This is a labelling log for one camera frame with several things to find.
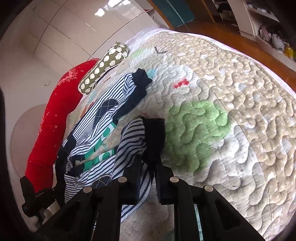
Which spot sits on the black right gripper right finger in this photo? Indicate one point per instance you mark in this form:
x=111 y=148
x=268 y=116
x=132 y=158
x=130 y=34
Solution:
x=200 y=213

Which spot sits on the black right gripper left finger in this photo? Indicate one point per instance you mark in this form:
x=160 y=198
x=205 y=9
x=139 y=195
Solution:
x=92 y=214

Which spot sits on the navy striped kids pants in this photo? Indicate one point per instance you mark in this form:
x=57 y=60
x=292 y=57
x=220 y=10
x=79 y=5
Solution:
x=141 y=139

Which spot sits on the red long pillow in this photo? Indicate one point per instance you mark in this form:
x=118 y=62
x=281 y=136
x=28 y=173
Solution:
x=63 y=100

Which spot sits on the round beige headboard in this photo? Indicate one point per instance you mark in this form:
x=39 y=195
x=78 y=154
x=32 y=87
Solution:
x=24 y=136

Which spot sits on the heart patterned quilt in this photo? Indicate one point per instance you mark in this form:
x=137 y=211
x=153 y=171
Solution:
x=230 y=121

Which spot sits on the olive white dotted pillow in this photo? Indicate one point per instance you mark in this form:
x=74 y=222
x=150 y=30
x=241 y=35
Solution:
x=112 y=58

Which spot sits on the cluttered white shelf unit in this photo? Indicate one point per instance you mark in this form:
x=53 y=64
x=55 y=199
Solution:
x=257 y=22

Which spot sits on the wooden framed teal door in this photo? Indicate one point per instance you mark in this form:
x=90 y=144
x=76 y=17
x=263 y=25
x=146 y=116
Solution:
x=180 y=12

